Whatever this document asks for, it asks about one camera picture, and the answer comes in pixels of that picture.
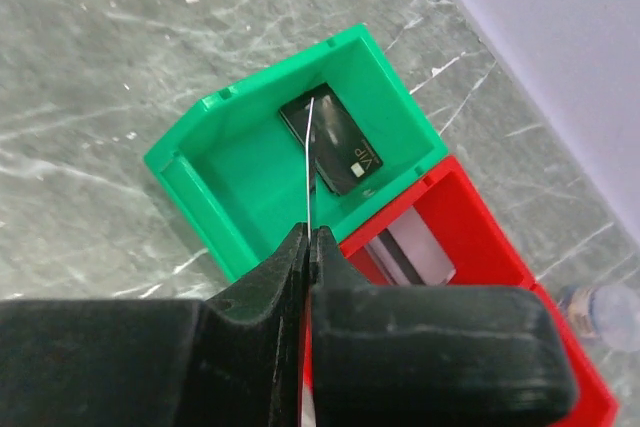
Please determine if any black card stripe side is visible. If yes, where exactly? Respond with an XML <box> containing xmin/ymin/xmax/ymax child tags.
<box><xmin>304</xmin><ymin>97</ymin><xmax>316</xmax><ymax>238</ymax></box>

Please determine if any small clear plastic cup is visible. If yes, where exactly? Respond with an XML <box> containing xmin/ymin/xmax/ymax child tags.
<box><xmin>557</xmin><ymin>283</ymin><xmax>639</xmax><ymax>353</ymax></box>

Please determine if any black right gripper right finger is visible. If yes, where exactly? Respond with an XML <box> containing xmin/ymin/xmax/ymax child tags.
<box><xmin>310</xmin><ymin>227</ymin><xmax>578</xmax><ymax>426</ymax></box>

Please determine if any red plastic bin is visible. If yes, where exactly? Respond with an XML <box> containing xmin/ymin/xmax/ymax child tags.
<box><xmin>299</xmin><ymin>154</ymin><xmax>621</xmax><ymax>427</ymax></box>

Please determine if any green plastic bin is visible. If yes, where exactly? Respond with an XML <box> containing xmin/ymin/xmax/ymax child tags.
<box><xmin>144</xmin><ymin>24</ymin><xmax>448</xmax><ymax>281</ymax></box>

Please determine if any silver credit card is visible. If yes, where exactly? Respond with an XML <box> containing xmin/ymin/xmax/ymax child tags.
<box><xmin>365</xmin><ymin>207</ymin><xmax>456</xmax><ymax>286</ymax></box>

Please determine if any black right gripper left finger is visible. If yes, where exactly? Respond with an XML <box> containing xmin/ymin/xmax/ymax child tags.
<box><xmin>1</xmin><ymin>224</ymin><xmax>309</xmax><ymax>426</ymax></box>

